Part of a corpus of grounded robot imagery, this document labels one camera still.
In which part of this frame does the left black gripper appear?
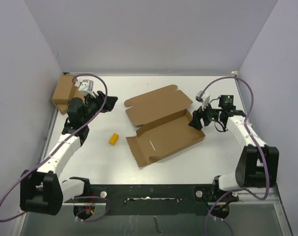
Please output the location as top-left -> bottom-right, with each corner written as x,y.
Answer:
81,90 -> 117,124

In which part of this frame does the yellow foam cylinder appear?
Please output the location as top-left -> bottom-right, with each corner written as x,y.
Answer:
109,133 -> 119,146

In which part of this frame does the flat cardboard piece underneath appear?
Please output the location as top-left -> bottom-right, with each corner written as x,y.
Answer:
55,104 -> 68,115

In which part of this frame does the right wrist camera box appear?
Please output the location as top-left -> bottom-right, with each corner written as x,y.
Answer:
195,90 -> 210,110

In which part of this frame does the aluminium frame rail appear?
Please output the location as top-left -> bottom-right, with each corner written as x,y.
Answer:
237,184 -> 280,204

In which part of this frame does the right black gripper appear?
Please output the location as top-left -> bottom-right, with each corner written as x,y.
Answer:
189,100 -> 222,131

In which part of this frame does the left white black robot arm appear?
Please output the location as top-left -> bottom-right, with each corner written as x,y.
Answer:
20,91 -> 118,215

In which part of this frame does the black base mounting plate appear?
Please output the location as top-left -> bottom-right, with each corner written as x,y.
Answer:
70,184 -> 239,216

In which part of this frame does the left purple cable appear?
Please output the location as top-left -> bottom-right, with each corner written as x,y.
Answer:
0,73 -> 110,223

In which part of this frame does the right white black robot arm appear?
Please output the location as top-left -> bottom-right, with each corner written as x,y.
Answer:
189,92 -> 279,201

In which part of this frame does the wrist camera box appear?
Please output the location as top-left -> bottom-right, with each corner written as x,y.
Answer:
195,90 -> 210,110
75,79 -> 94,96

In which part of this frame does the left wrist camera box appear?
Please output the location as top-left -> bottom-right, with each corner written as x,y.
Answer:
75,79 -> 94,96

